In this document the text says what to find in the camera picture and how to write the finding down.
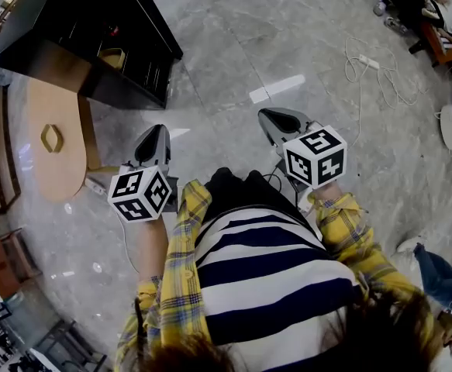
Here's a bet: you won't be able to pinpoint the yellow container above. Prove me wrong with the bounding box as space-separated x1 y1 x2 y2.
96 47 128 71

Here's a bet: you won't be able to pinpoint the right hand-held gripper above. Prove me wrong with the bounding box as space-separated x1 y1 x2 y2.
257 107 348 208

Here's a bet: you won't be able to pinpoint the white power strip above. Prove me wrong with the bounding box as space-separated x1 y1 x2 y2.
358 53 381 71
84 176 109 198

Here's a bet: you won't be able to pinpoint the oval wooden table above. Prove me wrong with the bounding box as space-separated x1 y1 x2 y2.
26 78 120 204

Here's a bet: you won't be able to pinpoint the yellow plaid overshirt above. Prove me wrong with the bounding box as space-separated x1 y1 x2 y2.
112 179 443 372

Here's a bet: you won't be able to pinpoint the black trousers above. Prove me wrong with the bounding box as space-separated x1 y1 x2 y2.
203 167 320 240

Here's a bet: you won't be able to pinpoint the white cable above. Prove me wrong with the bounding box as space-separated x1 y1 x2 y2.
115 207 140 275
343 36 430 151

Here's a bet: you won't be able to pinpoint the gold hexagonal ornament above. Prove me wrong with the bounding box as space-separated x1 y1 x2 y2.
40 123 65 154

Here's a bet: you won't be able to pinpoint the striped navy white shirt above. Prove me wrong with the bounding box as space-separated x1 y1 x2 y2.
192 207 370 372

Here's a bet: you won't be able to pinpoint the wooden chair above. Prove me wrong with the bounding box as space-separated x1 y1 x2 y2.
0 84 22 217

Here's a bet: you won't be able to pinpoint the black metal frame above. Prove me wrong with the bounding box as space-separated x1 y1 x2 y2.
26 319 109 372

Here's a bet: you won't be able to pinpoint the orange sofa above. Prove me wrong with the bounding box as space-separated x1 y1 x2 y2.
409 20 452 68

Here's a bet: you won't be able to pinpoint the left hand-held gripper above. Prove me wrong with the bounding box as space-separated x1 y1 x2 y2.
107 124 180 223

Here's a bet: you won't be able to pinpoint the black fridge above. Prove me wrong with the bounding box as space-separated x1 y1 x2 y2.
0 0 185 111

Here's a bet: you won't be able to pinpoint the person's right forearm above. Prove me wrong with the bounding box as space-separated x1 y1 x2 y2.
306 190 385 265

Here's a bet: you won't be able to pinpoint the person's left forearm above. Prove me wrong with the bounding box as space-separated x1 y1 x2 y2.
136 211 172 309

